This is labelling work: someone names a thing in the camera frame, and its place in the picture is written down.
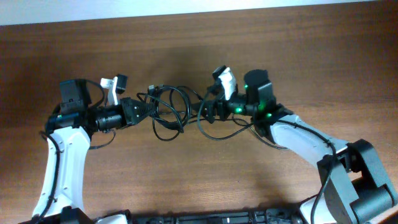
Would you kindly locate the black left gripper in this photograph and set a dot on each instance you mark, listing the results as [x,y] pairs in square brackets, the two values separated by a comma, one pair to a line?
[129,114]

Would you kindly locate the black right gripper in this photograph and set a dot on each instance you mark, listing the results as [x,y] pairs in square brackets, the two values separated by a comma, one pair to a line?
[216,107]

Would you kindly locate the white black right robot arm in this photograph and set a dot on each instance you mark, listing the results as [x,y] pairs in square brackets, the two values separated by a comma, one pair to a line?
[355,186]

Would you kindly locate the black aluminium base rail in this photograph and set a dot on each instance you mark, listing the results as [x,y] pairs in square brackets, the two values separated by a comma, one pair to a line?
[284,214]

